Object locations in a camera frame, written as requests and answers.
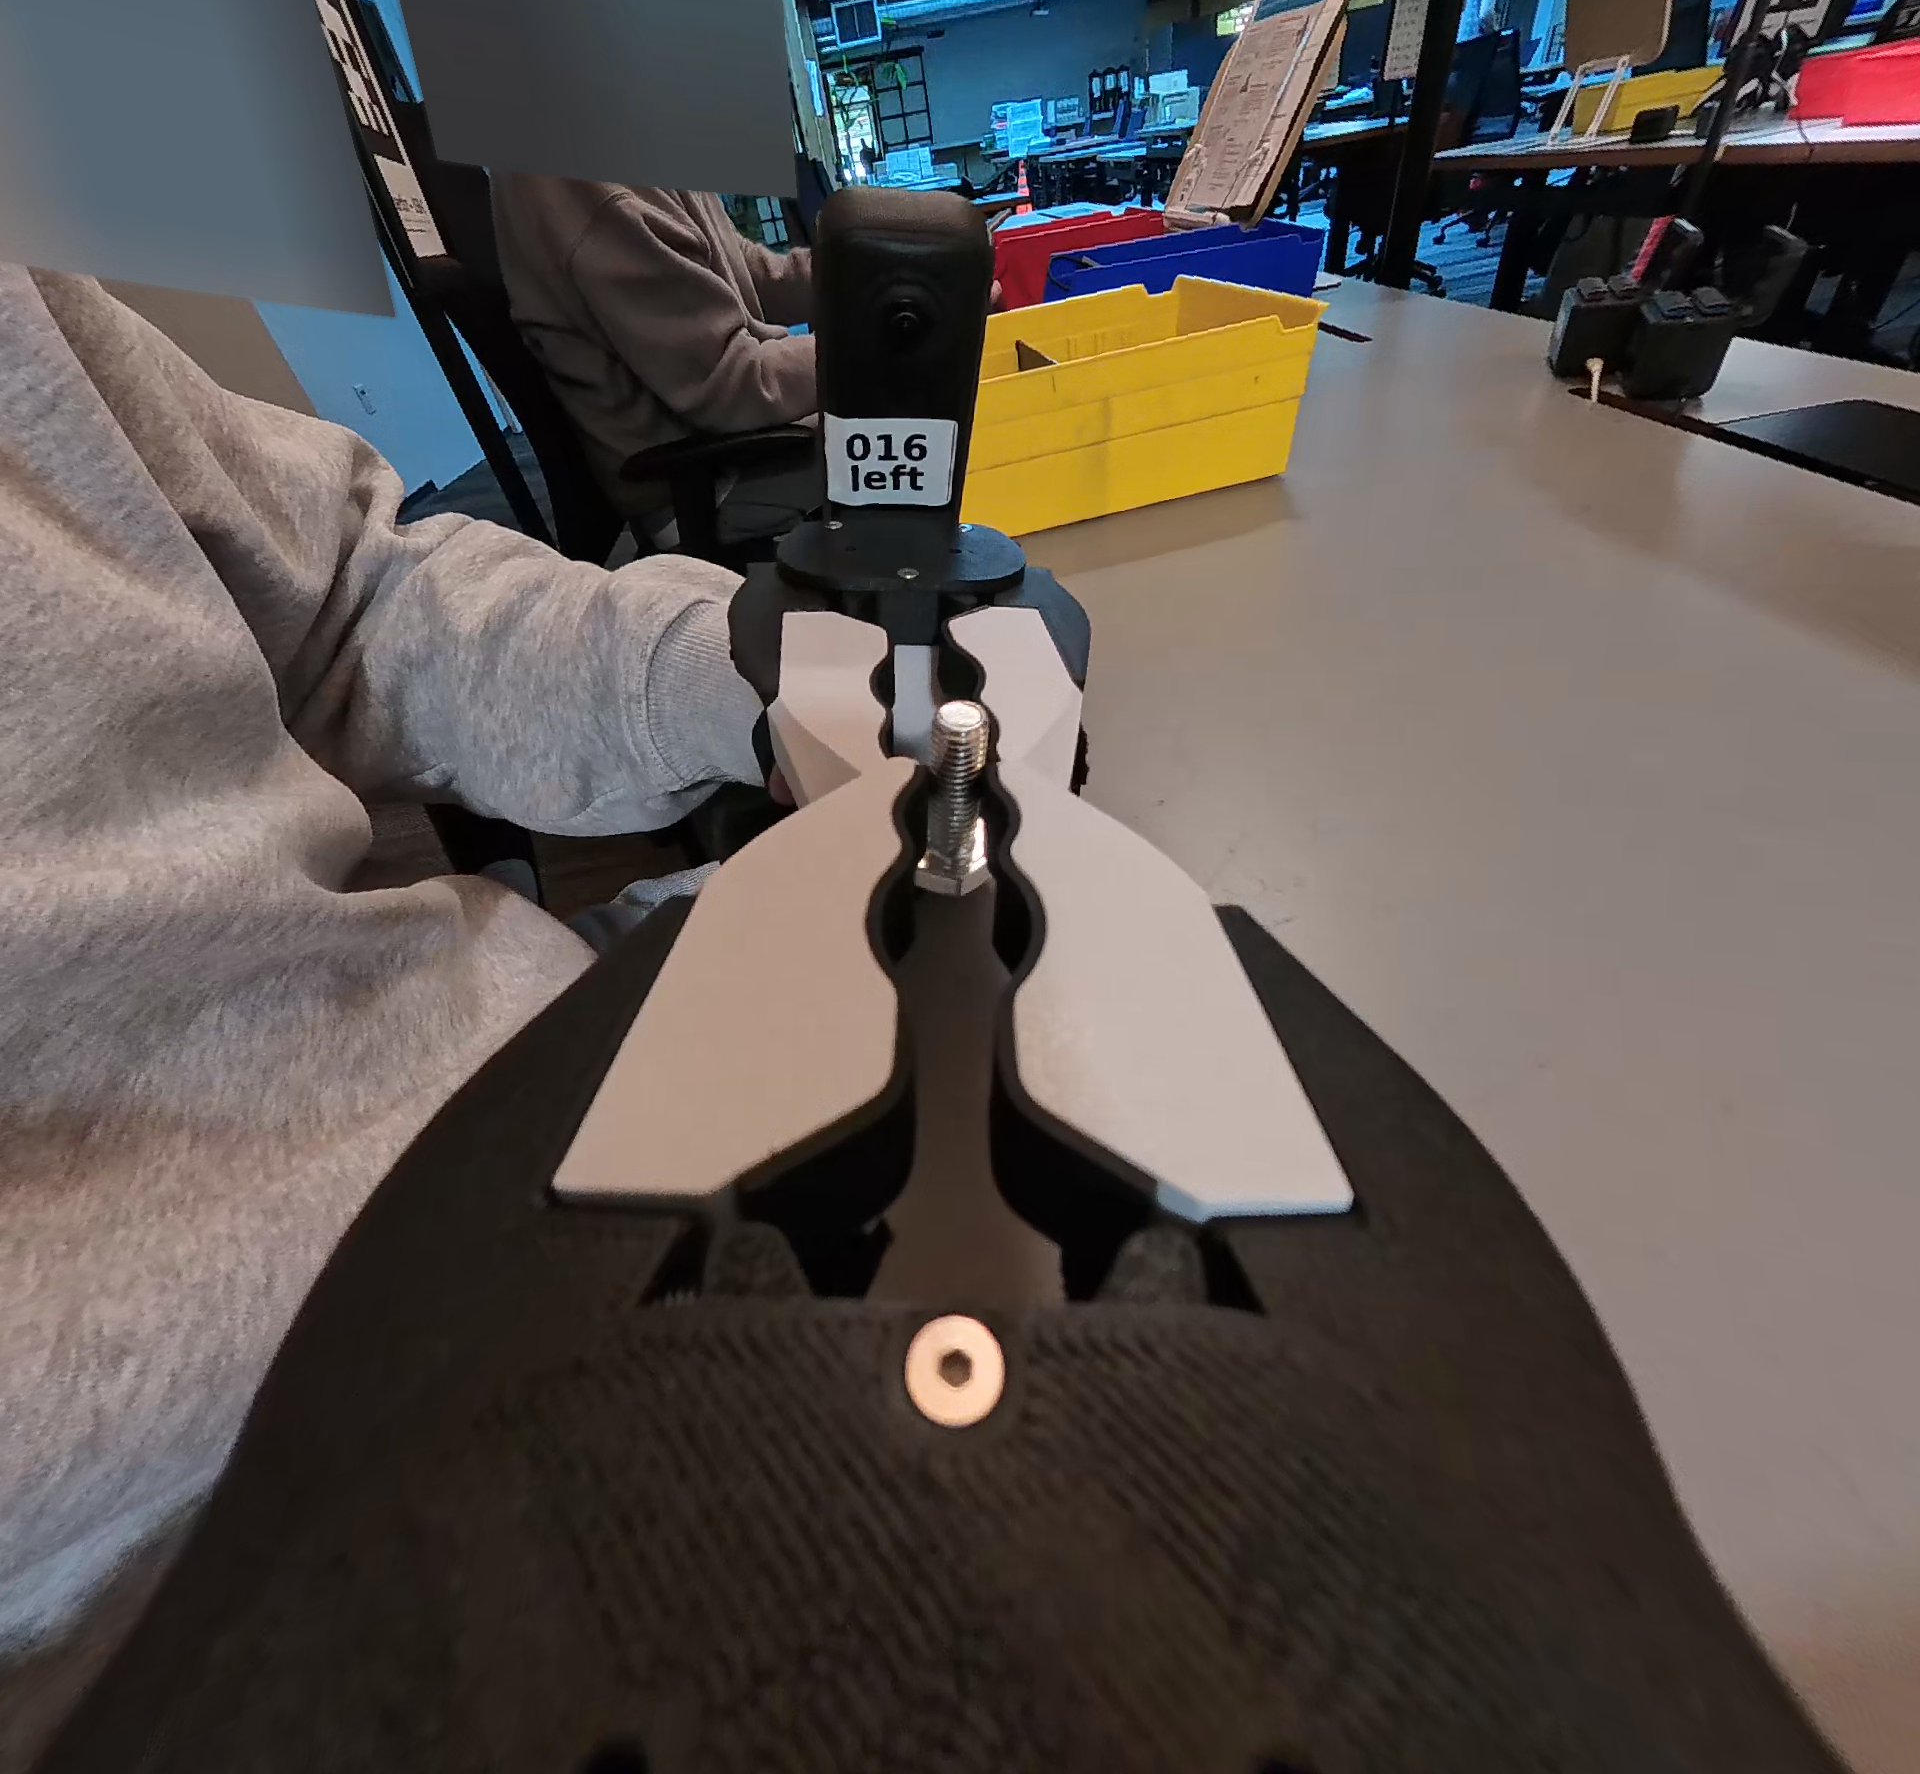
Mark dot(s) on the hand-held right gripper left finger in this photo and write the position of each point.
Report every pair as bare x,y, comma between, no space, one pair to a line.
750,1040

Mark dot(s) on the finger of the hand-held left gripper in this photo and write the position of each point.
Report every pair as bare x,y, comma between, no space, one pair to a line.
825,695
1027,695

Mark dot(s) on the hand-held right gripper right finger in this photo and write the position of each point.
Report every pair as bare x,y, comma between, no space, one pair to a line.
1170,1053

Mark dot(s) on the silver hex bolt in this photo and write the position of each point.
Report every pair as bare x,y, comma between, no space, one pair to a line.
952,813

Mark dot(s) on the person's left forearm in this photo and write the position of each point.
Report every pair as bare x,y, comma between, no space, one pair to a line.
572,695

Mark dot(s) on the grey desk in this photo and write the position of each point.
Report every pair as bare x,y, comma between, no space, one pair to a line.
1502,755

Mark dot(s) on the brown desk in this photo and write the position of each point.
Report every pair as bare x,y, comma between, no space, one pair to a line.
1576,149

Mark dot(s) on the black desk mat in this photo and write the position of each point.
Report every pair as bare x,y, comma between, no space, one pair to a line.
1847,448

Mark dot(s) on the person's left hand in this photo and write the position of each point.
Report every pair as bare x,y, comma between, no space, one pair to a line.
750,666

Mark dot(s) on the red plastic bin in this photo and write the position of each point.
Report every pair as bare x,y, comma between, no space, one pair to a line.
1050,254
1861,87

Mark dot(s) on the black office chair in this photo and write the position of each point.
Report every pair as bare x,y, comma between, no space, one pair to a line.
705,469

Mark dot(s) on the yellow plastic bin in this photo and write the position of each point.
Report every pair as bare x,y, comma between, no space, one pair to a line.
1650,103
1139,425

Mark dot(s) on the blue plastic bin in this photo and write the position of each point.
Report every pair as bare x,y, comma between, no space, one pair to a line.
1199,260

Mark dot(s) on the leaning cardboard sheet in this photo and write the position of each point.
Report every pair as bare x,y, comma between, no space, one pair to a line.
1275,49

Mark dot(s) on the large printed marker board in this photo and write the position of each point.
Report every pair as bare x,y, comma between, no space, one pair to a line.
405,215

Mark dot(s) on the black pillar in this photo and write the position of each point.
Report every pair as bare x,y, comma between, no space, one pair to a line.
1442,81

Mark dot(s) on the person's grey sweatshirt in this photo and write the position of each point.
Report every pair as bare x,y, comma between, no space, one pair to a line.
149,906

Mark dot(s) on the black charger device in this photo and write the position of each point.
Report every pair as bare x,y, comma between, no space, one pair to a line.
1682,335

